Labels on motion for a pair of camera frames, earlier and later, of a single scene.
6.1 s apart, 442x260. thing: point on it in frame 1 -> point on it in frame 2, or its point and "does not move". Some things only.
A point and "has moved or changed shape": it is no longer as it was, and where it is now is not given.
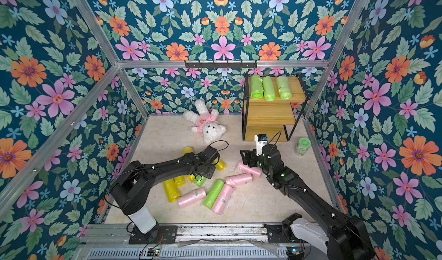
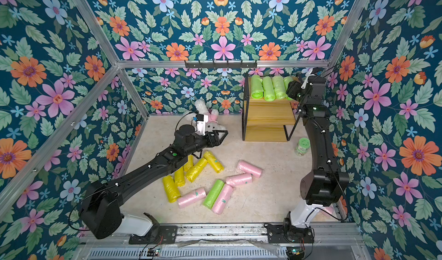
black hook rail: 221,65 does not move
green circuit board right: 295,252 does not move
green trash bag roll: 256,87 does not move
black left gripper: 213,169 -> 213,142
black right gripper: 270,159 -> 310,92
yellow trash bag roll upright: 180,180 does not move
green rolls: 199,180 -> 286,80
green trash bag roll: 210,197 does not move
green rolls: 284,90 has moved or changed shape
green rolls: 269,88 does not move
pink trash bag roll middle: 236,180 does not move
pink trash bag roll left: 191,198 does not move
